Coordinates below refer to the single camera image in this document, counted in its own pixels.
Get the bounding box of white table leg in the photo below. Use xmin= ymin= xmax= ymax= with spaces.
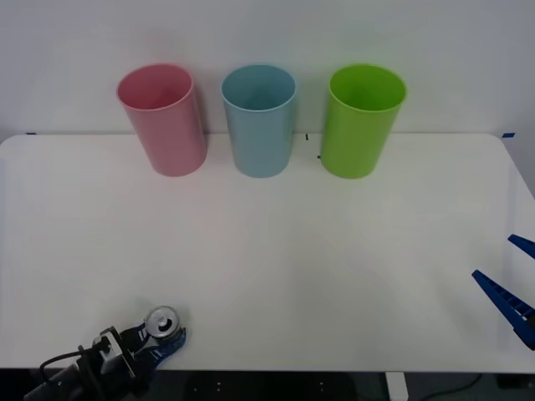
xmin=385 ymin=372 xmax=409 ymax=401

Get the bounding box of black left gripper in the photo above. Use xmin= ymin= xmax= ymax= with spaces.
xmin=120 ymin=319 xmax=190 ymax=396

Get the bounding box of black floor cable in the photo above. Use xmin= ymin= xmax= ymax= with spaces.
xmin=408 ymin=373 xmax=482 ymax=398

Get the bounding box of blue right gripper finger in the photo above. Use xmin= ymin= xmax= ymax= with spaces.
xmin=507 ymin=234 xmax=535 ymax=259
xmin=471 ymin=269 xmax=535 ymax=351

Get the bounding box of pink plastic waste bin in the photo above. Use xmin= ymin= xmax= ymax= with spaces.
xmin=115 ymin=63 xmax=208 ymax=177

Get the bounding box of green plastic waste bin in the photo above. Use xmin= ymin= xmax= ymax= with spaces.
xmin=320 ymin=63 xmax=408 ymax=180

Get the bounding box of pale blue plastic waste bin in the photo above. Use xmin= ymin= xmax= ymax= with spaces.
xmin=220 ymin=63 xmax=297 ymax=179

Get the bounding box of blue drink can silver top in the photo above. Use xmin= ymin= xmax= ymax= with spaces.
xmin=136 ymin=305 xmax=188 ymax=352

